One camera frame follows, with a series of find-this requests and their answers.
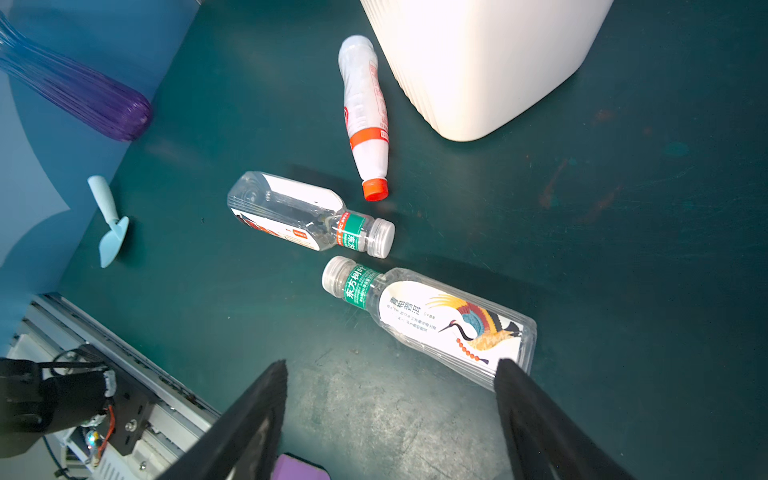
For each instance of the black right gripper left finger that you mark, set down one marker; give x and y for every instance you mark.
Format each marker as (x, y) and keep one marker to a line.
(243, 442)

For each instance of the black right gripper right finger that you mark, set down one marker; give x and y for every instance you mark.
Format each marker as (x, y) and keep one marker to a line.
(542, 441)

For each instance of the clear square bottle green cap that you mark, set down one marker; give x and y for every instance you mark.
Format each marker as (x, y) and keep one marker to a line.
(466, 333)

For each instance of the clear bottle white orange label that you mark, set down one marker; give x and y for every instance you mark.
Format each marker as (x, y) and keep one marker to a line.
(307, 215)

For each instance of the white bottle red label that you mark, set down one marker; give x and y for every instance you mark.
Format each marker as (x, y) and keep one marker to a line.
(365, 115)

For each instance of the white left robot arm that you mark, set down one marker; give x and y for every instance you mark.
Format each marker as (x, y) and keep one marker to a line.
(42, 398)

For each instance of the white ribbed trash bin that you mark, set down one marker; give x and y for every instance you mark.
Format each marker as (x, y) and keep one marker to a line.
(469, 67)

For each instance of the purple toy shovel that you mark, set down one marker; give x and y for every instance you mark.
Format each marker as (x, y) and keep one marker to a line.
(288, 467)

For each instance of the light blue toy trowel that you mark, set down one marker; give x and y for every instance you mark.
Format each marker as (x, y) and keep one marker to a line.
(111, 242)

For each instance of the purple plastic vase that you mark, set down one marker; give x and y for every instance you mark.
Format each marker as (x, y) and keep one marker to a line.
(106, 105)

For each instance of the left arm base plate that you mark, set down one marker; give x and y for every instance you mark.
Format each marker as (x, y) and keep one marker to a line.
(131, 403)

